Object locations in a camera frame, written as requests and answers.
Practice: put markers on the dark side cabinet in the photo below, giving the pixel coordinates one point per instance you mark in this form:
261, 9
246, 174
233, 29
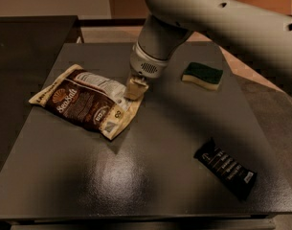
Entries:
29, 47

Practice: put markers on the green and yellow sponge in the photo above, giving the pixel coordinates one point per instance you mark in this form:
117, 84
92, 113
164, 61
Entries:
203, 76

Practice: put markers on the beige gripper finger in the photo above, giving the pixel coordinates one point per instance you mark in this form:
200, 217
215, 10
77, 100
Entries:
135, 88

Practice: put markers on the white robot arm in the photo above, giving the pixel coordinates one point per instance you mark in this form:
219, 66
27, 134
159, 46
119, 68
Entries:
260, 38

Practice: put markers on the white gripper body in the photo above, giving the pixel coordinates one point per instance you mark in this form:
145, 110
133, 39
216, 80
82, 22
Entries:
145, 64

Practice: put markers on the black rxbar chocolate bar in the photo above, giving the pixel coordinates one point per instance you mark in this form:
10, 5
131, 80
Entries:
238, 179

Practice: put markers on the brown sea salt chip bag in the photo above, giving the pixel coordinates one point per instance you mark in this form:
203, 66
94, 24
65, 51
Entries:
88, 100

